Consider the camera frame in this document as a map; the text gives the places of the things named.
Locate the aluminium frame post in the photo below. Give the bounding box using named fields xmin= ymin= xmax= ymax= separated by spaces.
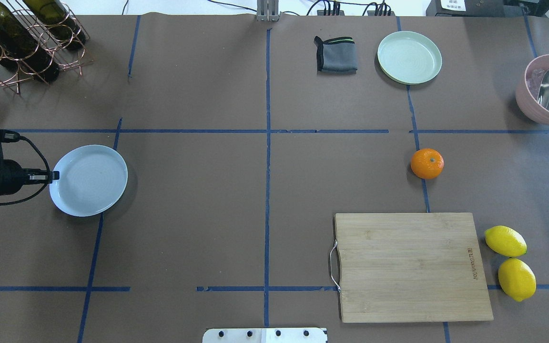
xmin=256 ymin=0 xmax=281 ymax=22

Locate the dark glass wine bottle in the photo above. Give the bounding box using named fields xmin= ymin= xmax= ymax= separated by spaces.
xmin=0 ymin=2 xmax=60 ymax=84

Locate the yellow lemon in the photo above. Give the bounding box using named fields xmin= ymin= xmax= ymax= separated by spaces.
xmin=484 ymin=225 xmax=528 ymax=258
xmin=497 ymin=258 xmax=537 ymax=302

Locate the bamboo cutting board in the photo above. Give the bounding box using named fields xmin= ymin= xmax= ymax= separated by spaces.
xmin=333 ymin=212 xmax=494 ymax=323

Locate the yellow lemon upper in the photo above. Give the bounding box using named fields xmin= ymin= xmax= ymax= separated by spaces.
xmin=484 ymin=225 xmax=528 ymax=258

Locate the orange mandarin fruit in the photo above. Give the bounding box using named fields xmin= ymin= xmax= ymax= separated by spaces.
xmin=410 ymin=148 xmax=445 ymax=180

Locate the light green plate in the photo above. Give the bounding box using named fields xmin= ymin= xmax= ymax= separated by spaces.
xmin=376 ymin=31 xmax=443 ymax=85

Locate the grey folded cloth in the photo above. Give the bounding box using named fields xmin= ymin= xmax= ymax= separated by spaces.
xmin=314 ymin=36 xmax=358 ymax=75

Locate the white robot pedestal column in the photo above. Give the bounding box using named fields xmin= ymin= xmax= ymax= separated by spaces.
xmin=202 ymin=327 xmax=328 ymax=343

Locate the copper wire bottle rack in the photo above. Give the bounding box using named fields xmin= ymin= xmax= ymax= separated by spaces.
xmin=0 ymin=0 xmax=94 ymax=94

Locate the yellow lemon lower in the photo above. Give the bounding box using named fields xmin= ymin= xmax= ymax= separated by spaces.
xmin=497 ymin=258 xmax=537 ymax=302

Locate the black small computer box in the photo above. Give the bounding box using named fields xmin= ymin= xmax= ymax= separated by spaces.
xmin=426 ymin=0 xmax=505 ymax=17

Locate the light blue plate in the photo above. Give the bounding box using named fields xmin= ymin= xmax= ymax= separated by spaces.
xmin=49 ymin=145 xmax=128 ymax=217

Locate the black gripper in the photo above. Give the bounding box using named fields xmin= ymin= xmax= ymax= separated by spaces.
xmin=22 ymin=170 xmax=60 ymax=184

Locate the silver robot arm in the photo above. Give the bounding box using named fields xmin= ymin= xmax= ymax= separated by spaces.
xmin=0 ymin=159 xmax=60 ymax=196

